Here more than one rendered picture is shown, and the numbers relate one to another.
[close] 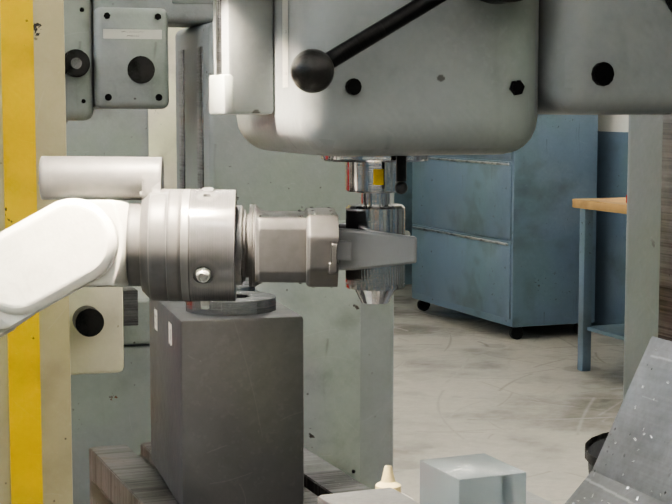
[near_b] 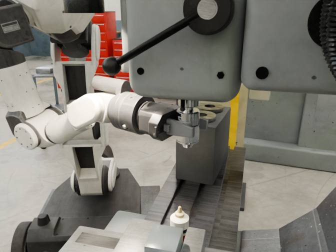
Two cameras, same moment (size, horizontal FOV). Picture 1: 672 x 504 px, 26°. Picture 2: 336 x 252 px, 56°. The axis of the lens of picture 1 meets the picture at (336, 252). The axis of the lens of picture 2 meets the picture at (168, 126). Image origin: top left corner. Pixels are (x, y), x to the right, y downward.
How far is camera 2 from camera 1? 74 cm
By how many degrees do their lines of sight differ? 38
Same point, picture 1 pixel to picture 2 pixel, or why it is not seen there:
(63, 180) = (97, 85)
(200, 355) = not seen: hidden behind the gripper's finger
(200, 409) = (181, 150)
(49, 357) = (241, 96)
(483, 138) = (204, 96)
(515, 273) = not seen: outside the picture
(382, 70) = (154, 64)
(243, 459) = (193, 167)
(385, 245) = (181, 128)
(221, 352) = not seen: hidden behind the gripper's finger
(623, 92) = (275, 82)
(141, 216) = (111, 102)
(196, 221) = (122, 107)
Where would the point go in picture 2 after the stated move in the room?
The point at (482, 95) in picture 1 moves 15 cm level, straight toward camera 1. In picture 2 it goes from (202, 77) to (129, 95)
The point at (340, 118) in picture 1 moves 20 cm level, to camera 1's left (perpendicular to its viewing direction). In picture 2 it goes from (136, 83) to (63, 71)
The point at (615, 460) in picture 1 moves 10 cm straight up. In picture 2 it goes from (323, 209) to (330, 172)
